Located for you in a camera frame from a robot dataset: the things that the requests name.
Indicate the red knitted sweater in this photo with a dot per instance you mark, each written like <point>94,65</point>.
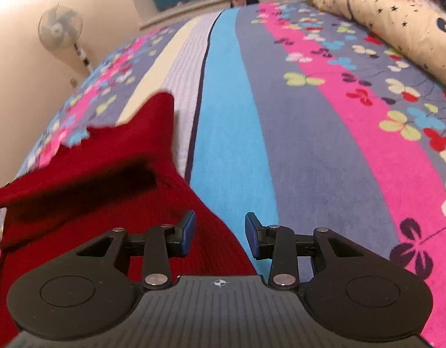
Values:
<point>110,195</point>

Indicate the cream printed quilt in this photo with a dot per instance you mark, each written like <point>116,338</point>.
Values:
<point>389,11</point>

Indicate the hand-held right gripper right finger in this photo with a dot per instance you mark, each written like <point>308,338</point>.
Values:
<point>250,232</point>

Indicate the floral striped bed sheet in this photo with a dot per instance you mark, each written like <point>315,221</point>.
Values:
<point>299,145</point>

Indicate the white standing fan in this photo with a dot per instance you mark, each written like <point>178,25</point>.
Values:
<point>60,29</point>

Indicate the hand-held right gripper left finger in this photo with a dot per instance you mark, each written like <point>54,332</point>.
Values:
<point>188,229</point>

